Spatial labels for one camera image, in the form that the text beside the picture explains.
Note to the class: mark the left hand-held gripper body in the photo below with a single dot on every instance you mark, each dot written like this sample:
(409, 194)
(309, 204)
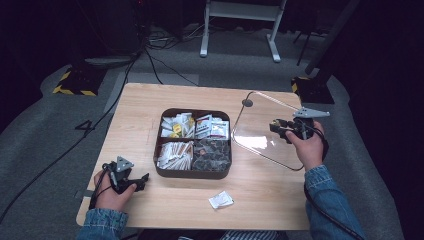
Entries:
(124, 164)

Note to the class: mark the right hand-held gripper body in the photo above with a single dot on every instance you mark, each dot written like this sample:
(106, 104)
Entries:
(308, 113)

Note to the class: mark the clear box lid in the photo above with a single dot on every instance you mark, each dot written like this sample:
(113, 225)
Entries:
(256, 143)

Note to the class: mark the brown four-compartment box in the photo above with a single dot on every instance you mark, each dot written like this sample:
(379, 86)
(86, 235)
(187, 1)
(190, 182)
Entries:
(193, 174)

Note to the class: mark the white packet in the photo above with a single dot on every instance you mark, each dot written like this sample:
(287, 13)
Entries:
(220, 200)

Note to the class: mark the person's left hand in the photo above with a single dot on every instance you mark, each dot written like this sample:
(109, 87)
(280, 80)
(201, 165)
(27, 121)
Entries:
(111, 198)

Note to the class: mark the person's right hand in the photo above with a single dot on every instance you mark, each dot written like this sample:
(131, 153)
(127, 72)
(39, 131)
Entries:
(310, 151)

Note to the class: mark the black yellow striped stand base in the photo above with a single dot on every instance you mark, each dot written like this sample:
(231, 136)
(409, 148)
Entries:
(313, 90)
(80, 81)

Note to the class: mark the grey table grommet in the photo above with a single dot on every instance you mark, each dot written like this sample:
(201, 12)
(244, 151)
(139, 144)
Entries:
(247, 103)

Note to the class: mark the pile of white brown sticks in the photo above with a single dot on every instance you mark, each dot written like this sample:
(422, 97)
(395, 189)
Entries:
(175, 154)

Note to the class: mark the pile of white yellow packets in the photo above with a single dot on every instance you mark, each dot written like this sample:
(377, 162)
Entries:
(178, 126)

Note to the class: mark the pile of white red packets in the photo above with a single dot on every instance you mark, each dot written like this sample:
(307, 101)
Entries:
(213, 128)

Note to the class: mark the pile of dark packets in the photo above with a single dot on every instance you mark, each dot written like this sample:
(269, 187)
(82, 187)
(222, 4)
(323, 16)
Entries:
(211, 155)

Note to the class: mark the black slanted pole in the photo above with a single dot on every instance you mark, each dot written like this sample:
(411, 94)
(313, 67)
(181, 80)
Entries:
(333, 33)

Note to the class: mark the person's striped clothing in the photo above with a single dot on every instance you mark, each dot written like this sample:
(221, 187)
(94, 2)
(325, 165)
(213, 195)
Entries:
(253, 235)

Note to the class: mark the grey table edge bracket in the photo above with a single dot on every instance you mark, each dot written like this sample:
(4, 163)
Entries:
(82, 193)

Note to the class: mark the white desk frame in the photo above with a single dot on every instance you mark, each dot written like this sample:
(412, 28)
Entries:
(243, 11)

